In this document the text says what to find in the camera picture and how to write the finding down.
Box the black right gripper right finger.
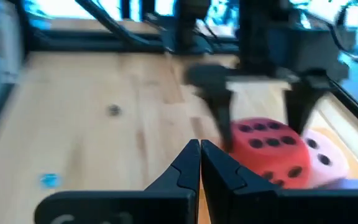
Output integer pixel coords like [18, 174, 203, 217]
[200, 139, 358, 224]

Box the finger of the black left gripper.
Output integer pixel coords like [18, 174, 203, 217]
[185, 63, 236, 154]
[283, 72, 336, 137]

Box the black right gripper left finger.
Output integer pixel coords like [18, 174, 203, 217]
[34, 139, 201, 224]

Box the large red foam die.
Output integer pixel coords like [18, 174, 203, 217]
[225, 117, 313, 190]

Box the large white foam die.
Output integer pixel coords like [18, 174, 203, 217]
[301, 129, 351, 188]

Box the large purple foam die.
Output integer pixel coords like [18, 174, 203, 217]
[318, 178, 358, 190]

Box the small light blue die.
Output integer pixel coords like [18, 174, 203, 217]
[39, 173, 63, 190]

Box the black table frame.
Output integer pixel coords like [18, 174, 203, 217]
[23, 0, 180, 54]

